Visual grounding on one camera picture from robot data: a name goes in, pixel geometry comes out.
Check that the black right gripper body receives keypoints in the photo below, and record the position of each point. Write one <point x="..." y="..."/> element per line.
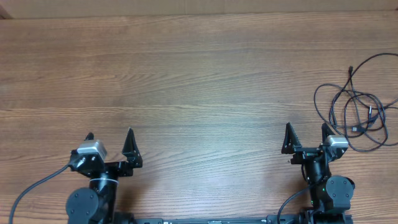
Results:
<point x="305" y="155"/>

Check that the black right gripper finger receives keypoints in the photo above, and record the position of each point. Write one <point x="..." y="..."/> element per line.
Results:
<point x="291" y="141"/>
<point x="326" y="131"/>

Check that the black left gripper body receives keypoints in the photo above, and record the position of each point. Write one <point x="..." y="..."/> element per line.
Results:
<point x="116" y="171"/>

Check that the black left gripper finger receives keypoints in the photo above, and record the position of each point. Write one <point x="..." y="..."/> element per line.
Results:
<point x="90" y="136"/>
<point x="130" y="150"/>

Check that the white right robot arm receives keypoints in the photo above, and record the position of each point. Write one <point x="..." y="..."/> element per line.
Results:
<point x="330" y="194"/>

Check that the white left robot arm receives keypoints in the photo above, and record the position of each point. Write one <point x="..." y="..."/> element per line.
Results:
<point x="96" y="203"/>

